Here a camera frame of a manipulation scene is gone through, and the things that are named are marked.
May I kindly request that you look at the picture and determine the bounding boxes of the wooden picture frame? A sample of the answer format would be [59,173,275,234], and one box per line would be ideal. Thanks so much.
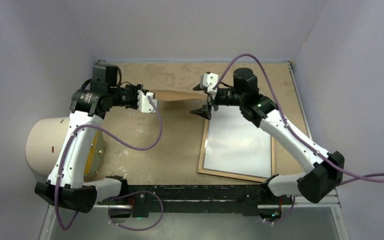
[197,104,276,183]

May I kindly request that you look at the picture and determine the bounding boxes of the dark landscape photo print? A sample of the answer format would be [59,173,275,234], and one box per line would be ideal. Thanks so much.
[202,104,273,179]

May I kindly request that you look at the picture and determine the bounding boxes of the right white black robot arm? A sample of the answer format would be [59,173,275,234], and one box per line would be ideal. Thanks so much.
[191,67,345,204]

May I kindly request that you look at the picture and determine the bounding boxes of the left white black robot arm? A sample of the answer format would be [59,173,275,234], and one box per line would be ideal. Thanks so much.
[34,63,155,213]

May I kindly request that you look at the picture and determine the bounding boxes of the white cylinder with orange lid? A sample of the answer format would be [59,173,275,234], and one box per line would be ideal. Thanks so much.
[25,117,105,177]

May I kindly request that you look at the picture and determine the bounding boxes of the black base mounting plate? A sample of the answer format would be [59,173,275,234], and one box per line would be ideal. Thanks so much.
[98,184,292,218]

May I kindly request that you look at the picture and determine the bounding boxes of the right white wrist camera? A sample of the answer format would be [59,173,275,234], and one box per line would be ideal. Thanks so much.
[198,72,219,95]

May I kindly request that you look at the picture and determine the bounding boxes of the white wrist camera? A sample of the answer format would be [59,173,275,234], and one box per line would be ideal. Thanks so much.
[137,90,158,114]
[198,72,219,95]

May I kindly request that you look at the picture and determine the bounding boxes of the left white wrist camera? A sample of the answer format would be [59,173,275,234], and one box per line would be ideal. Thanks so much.
[137,90,158,114]

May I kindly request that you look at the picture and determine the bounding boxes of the aluminium rail frame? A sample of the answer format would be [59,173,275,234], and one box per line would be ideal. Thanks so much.
[34,63,345,221]

